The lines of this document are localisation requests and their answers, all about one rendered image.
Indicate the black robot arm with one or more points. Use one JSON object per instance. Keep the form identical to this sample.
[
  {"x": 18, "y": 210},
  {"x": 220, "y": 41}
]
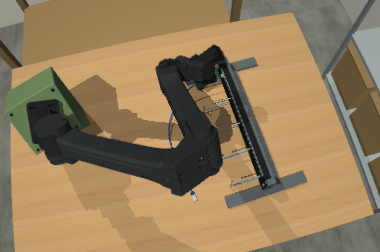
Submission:
[{"x": 173, "y": 168}]

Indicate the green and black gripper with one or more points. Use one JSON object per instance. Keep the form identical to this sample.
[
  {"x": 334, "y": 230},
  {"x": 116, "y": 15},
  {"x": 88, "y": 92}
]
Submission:
[{"x": 202, "y": 84}]

